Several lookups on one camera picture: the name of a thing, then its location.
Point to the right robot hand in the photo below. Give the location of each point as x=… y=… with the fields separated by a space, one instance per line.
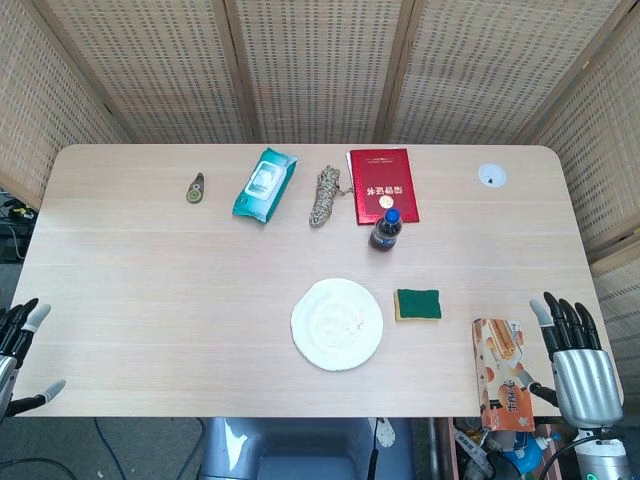
x=585 y=370

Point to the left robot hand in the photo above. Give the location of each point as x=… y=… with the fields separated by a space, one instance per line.
x=10 y=345

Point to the green yellow sponge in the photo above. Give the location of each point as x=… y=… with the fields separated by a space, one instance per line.
x=419 y=304

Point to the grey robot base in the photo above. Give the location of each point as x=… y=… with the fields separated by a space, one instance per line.
x=300 y=450

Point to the orange biscuit box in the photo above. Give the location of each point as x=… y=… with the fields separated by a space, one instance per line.
x=502 y=372

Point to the green correction tape dispenser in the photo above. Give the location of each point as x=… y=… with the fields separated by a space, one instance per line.
x=195 y=190

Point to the dark drink bottle blue cap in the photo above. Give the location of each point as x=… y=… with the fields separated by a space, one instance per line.
x=385 y=231

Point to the white round plate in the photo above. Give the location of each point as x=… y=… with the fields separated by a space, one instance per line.
x=337 y=324

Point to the red certificate booklet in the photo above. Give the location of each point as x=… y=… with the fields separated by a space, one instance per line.
x=384 y=186

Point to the teal wet wipes pack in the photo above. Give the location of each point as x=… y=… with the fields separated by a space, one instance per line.
x=264 y=184

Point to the woven bamboo folding screen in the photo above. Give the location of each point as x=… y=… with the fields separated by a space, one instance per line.
x=320 y=70

